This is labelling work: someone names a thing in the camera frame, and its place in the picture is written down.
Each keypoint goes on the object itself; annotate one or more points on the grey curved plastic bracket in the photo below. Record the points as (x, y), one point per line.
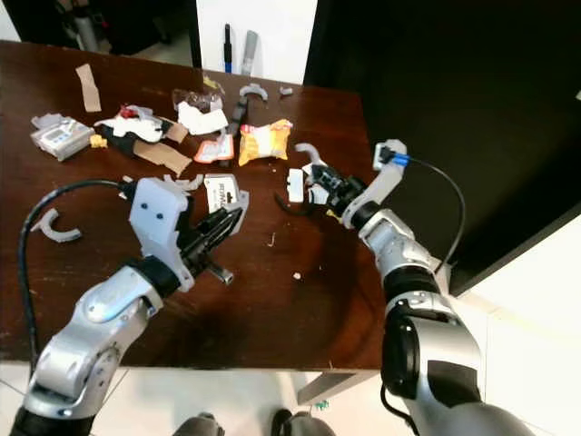
(65, 238)

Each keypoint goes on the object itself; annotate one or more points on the narrow long cardboard strip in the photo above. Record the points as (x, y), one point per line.
(88, 88)

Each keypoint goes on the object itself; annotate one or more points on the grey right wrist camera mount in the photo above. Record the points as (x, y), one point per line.
(377, 186)

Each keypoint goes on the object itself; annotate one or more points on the tiny grey plastic piece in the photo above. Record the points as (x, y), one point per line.
(286, 91)

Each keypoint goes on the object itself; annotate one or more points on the brown torn cardboard piece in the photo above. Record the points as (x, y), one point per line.
(168, 157)

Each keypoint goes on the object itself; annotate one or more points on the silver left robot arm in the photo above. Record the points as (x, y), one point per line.
(95, 322)

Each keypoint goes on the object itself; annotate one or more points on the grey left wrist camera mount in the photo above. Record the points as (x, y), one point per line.
(159, 227)

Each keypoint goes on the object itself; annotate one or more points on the small yellow piece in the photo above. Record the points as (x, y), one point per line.
(98, 141)

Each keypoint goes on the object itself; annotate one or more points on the orange white snack packet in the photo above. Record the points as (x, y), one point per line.
(215, 148)

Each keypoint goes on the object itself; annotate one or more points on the white black red wrapper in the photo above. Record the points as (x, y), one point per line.
(136, 127)

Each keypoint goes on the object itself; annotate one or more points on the black cabinet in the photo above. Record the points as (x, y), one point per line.
(463, 91)

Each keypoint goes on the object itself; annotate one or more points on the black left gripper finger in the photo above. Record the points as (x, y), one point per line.
(221, 240)
(218, 221)

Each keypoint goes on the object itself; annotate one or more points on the small green scrap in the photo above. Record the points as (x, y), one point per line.
(321, 402)

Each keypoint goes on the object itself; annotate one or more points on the grey metal pole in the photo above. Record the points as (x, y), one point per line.
(86, 27)

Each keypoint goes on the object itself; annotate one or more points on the yellow white small wrapper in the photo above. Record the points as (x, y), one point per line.
(334, 213)

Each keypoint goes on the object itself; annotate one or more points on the grey hooked plastic piece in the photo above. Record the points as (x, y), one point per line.
(313, 151)

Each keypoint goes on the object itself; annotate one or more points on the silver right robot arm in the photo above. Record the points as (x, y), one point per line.
(436, 336)

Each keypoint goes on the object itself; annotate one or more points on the grey left robot foot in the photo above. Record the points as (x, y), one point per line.
(200, 427)

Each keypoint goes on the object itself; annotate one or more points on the yellow snack packet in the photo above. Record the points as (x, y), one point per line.
(265, 143)

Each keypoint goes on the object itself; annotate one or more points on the white printed card pack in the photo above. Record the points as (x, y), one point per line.
(220, 193)

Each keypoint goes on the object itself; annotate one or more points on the clear bag with white paper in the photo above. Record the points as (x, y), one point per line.
(201, 118)

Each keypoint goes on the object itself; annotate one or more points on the grey right robot foot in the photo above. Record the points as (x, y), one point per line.
(313, 425)

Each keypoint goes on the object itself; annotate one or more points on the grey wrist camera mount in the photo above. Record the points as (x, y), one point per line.
(159, 227)
(377, 186)

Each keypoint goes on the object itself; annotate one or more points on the grey arc plastic part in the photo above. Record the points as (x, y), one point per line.
(254, 89)

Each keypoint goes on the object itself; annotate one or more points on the small black stick part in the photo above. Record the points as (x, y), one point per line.
(240, 111)

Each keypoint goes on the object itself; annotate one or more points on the grey white device box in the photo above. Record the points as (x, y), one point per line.
(61, 138)

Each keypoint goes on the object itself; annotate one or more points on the dark brown wooden table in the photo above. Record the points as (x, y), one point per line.
(290, 318)

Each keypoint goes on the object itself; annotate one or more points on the grey marker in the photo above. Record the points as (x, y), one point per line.
(249, 53)

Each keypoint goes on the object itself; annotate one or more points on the grey robot foot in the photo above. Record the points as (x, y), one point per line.
(313, 425)
(200, 427)

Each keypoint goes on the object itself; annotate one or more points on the black pen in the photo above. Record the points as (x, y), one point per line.
(227, 48)

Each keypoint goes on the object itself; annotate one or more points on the small white box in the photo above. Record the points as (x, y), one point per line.
(295, 185)

